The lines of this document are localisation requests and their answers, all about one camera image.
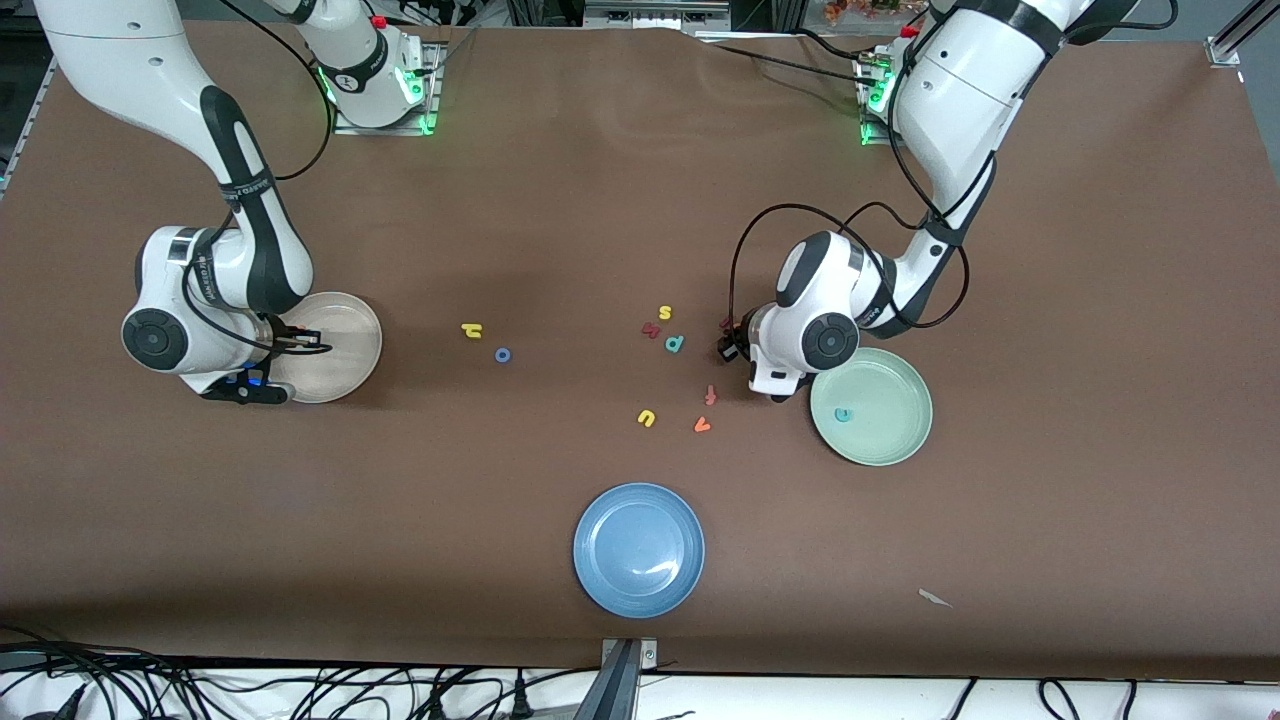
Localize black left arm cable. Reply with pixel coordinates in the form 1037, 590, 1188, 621
728, 0, 973, 346

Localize black floor cable bundle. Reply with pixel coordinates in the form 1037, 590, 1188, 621
0, 625, 601, 720

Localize orange artificial flowers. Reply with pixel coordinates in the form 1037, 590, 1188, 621
825, 0, 926, 26

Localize grey power strip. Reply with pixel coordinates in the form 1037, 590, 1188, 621
583, 0, 731, 31

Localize brown table cover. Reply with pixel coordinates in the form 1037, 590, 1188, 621
0, 18, 1280, 683

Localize black cable on table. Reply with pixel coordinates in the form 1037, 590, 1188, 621
700, 28, 881, 89

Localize blue plate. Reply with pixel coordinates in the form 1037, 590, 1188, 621
573, 483, 706, 619

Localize beige brown plate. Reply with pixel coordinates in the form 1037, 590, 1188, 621
262, 291, 384, 405

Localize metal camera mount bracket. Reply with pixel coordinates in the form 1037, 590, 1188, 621
572, 638, 659, 720

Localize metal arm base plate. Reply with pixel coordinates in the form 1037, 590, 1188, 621
332, 40, 443, 136
858, 50, 906, 149

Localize light green plate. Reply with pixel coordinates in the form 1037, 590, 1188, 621
809, 347, 934, 468

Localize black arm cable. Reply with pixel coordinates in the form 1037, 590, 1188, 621
215, 0, 336, 183
728, 0, 973, 346

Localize aluminium frame rail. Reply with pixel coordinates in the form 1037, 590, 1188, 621
1205, 0, 1280, 69
0, 55, 61, 201

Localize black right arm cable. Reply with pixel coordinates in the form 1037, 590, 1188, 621
215, 0, 336, 183

